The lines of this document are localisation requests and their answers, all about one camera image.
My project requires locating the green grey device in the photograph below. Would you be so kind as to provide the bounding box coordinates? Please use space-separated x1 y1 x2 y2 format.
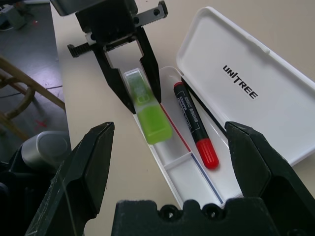
6 3 34 30

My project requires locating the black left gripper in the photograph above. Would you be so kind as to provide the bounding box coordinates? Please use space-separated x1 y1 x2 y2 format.
67 0 169 114

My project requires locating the black marker with red cap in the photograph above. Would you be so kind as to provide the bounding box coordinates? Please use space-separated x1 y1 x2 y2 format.
173 82 220 170

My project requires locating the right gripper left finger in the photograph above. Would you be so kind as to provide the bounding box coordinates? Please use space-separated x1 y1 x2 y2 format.
24 121 115 236

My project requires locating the white plastic pencil case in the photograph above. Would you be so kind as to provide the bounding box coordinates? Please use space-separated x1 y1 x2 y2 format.
118 6 315 209

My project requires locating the grey robot right leg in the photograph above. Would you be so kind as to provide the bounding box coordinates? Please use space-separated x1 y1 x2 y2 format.
18 130 71 173

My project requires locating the wooden rattan chair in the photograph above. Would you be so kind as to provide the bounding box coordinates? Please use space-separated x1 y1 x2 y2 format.
0 55 66 141

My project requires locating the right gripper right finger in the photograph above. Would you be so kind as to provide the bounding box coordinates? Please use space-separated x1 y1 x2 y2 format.
224 121 315 236

